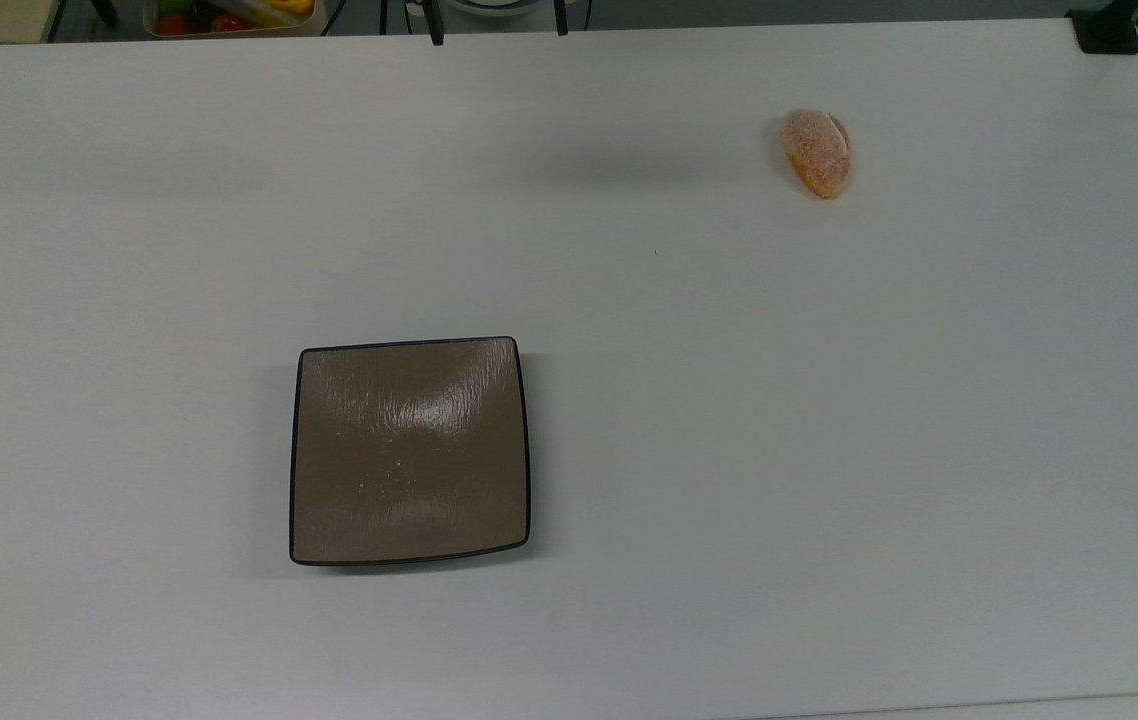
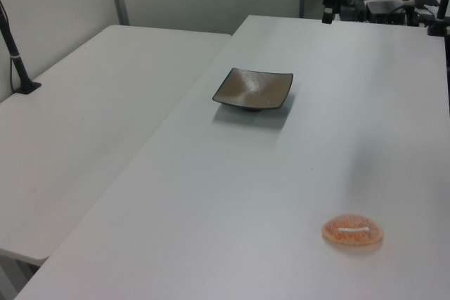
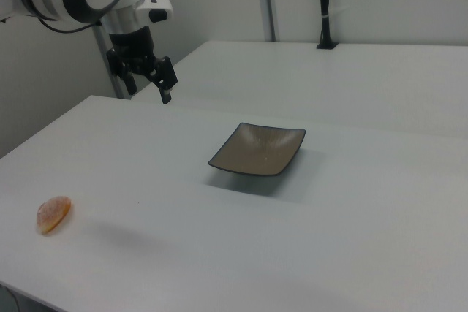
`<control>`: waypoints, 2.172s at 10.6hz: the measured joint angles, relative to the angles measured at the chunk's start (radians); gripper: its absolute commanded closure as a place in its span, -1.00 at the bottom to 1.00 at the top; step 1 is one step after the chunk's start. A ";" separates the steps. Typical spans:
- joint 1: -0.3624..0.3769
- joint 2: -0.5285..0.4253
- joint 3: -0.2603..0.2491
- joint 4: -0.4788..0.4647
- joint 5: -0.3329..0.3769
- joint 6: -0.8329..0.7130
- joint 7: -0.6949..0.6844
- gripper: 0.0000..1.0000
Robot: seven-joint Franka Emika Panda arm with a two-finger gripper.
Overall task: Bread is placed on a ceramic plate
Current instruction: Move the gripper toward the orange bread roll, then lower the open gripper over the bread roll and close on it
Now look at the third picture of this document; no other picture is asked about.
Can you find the round orange sugared bread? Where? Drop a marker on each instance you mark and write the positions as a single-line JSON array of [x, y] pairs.
[[53, 215]]

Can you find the aluminium corner post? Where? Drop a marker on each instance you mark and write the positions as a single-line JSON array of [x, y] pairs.
[[104, 39]]

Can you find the aluminium wall post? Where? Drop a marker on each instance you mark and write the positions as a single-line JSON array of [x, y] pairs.
[[267, 5]]

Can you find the square brown ceramic plate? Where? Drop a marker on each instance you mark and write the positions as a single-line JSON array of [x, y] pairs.
[[256, 151]]

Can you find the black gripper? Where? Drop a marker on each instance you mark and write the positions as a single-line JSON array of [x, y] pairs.
[[131, 45]]

